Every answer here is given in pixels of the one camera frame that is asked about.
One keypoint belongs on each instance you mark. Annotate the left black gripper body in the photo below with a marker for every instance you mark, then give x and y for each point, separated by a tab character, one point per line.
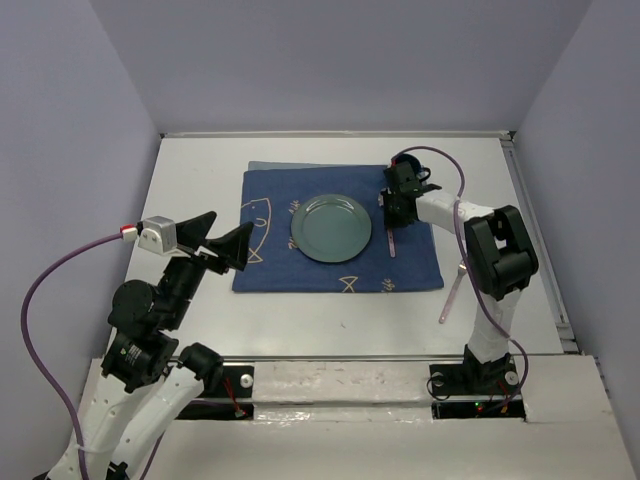
185	274

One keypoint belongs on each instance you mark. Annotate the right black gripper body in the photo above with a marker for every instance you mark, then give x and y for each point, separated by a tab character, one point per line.
392	216

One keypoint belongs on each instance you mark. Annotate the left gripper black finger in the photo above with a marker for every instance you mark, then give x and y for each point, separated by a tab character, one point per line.
232	248
191	234

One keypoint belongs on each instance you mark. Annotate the dark blue mug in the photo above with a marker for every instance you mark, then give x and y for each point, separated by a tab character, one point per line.
421	172

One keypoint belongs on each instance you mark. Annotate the pink handled spoon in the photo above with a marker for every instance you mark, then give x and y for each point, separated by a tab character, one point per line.
389	231

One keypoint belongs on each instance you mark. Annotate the blue embroidered cloth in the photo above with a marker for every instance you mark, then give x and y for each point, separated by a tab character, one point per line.
275	264

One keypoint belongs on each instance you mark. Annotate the teal ceramic plate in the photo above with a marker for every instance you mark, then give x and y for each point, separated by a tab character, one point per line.
331	228

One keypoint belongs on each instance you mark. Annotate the pink handled fork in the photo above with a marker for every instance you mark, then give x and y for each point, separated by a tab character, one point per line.
461	273

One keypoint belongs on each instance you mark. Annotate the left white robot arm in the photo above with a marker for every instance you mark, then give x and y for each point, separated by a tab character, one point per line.
146	378

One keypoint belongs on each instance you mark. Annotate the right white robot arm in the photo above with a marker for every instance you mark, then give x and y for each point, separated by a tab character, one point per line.
500	261

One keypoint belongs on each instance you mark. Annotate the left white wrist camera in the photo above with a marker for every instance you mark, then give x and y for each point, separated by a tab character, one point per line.
156	234

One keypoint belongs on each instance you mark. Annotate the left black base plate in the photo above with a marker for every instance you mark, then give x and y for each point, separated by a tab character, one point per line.
230	399

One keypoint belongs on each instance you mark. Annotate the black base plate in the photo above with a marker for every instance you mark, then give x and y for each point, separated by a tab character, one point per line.
454	399
230	399

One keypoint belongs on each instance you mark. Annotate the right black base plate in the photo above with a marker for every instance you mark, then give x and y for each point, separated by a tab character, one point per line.
454	399

